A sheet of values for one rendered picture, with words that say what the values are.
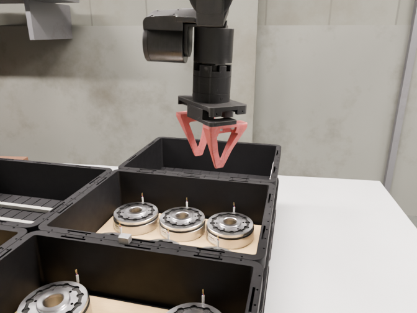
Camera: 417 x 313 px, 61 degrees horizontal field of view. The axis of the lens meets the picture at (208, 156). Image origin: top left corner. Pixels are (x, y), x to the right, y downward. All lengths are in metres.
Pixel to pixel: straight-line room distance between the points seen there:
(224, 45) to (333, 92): 2.06
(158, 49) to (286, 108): 2.05
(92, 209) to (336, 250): 0.64
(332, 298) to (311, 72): 1.84
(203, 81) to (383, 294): 0.64
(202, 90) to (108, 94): 2.25
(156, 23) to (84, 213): 0.44
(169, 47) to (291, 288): 0.60
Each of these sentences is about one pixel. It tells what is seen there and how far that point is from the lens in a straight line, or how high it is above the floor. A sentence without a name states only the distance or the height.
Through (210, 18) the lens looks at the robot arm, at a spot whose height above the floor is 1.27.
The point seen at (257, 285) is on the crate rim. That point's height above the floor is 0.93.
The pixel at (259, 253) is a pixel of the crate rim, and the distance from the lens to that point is 0.57.
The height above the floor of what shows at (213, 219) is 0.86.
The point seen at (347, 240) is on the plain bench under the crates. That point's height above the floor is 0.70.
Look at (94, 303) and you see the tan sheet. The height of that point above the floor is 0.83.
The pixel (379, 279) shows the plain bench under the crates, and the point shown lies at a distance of 0.97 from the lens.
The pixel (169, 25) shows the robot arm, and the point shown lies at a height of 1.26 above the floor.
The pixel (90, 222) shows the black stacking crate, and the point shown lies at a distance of 0.82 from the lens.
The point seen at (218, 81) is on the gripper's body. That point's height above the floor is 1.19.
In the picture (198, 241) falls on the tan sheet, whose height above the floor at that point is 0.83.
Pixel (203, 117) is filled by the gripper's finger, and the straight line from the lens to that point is 0.50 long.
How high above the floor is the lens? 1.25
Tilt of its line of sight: 19 degrees down
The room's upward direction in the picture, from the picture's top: straight up
